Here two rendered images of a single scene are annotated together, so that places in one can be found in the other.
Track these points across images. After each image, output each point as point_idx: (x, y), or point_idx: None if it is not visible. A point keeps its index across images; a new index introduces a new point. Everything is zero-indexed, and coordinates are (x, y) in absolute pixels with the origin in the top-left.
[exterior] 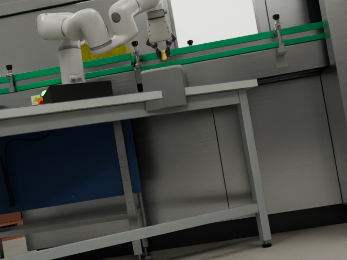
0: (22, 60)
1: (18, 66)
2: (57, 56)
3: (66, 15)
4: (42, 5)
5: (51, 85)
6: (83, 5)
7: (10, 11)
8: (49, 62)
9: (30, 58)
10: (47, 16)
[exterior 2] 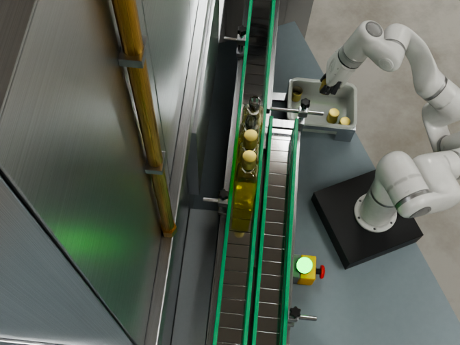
0: (167, 310)
1: (166, 324)
2: (179, 235)
3: (445, 164)
4: (181, 205)
5: (422, 232)
6: (198, 122)
7: (168, 290)
8: (176, 254)
9: (170, 291)
10: (458, 187)
